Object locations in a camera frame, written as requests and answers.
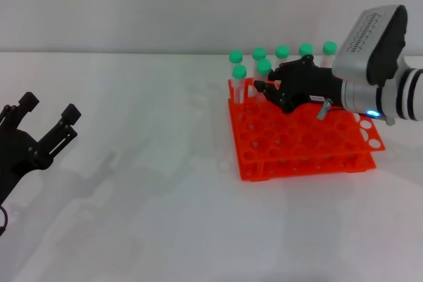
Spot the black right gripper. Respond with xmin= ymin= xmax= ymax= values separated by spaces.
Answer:
xmin=252 ymin=54 xmax=346 ymax=114

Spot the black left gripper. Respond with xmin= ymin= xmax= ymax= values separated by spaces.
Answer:
xmin=0 ymin=91 xmax=83 ymax=210

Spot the clear test tube green cap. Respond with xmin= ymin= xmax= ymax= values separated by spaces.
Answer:
xmin=229 ymin=49 xmax=245 ymax=81
xmin=298 ymin=43 xmax=315 ymax=58
xmin=274 ymin=45 xmax=291 ymax=67
xmin=252 ymin=47 xmax=268 ymax=80
xmin=231 ymin=64 xmax=248 ymax=113
xmin=319 ymin=41 xmax=338 ymax=67
xmin=255 ymin=58 xmax=273 ymax=102

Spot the orange test tube rack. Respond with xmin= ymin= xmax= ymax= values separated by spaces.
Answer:
xmin=227 ymin=77 xmax=387 ymax=183

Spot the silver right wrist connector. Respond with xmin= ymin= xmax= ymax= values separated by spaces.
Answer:
xmin=316 ymin=97 xmax=334 ymax=122

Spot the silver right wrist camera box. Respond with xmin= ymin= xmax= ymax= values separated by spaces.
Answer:
xmin=331 ymin=4 xmax=408 ymax=87

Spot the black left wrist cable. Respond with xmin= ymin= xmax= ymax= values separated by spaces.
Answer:
xmin=0 ymin=205 xmax=9 ymax=237

